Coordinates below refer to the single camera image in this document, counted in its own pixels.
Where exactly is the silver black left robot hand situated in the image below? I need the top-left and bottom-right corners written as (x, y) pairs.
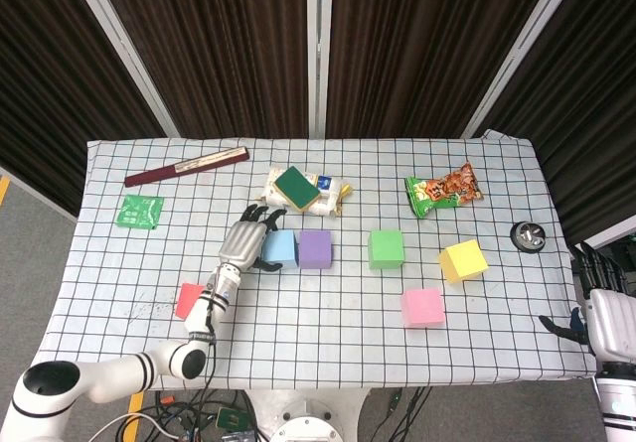
top-left (218, 204), bottom-right (289, 272)

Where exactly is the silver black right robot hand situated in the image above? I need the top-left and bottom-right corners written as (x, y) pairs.
top-left (539, 242), bottom-right (636, 364)

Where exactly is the light blue foam cube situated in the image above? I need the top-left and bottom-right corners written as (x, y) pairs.
top-left (260, 229), bottom-right (301, 270)

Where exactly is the red foam cube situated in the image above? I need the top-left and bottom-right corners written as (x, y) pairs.
top-left (174, 282), bottom-right (207, 320)

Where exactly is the green foam cube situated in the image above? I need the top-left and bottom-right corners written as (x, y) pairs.
top-left (367, 228), bottom-right (406, 271)

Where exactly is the pink foam cube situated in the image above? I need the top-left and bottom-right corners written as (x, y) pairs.
top-left (399, 286), bottom-right (446, 330)

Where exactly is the purple foam cube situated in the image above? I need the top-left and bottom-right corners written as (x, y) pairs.
top-left (297, 229), bottom-right (333, 270)

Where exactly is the green yellow sponge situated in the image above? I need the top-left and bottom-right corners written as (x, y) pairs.
top-left (273, 165), bottom-right (323, 214)

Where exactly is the white snack packet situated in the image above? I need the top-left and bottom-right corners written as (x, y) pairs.
top-left (255, 166), bottom-right (354, 219)

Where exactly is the dark red folded fan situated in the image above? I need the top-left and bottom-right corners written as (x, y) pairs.
top-left (123, 146), bottom-right (251, 189)

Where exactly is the green flat sachet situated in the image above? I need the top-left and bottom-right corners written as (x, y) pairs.
top-left (113, 194), bottom-right (165, 231)

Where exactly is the white black checked tablecloth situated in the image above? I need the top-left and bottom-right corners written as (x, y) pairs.
top-left (27, 128), bottom-right (597, 393)

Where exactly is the yellow foam cube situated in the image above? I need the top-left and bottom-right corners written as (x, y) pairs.
top-left (438, 238), bottom-right (490, 284)

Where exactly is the green circuit board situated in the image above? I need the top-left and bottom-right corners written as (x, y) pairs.
top-left (216, 406), bottom-right (248, 432)

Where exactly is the dark brown curtain panel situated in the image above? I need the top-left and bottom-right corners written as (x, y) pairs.
top-left (0, 0), bottom-right (168, 215)
top-left (325, 0), bottom-right (562, 139)
top-left (479, 0), bottom-right (636, 247)
top-left (91, 0), bottom-right (309, 139)

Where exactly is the green orange snack bag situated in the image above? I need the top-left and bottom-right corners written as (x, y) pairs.
top-left (404, 161), bottom-right (485, 221)

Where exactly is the grey partition base rail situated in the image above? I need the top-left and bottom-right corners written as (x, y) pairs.
top-left (565, 226), bottom-right (636, 259)
top-left (0, 166), bottom-right (79, 222)

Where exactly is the black floor cable bundle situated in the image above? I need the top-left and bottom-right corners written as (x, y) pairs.
top-left (143, 389), bottom-right (259, 442)
top-left (370, 386), bottom-right (433, 442)

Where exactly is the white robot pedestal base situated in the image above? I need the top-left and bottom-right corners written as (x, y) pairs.
top-left (246, 387), bottom-right (373, 442)

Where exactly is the white floor cable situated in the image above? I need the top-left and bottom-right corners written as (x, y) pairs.
top-left (91, 410), bottom-right (180, 442)

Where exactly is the grey partition frame post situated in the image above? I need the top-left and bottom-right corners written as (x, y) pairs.
top-left (305, 0), bottom-right (335, 139)
top-left (460, 0), bottom-right (588, 139)
top-left (64, 0), bottom-right (181, 138)

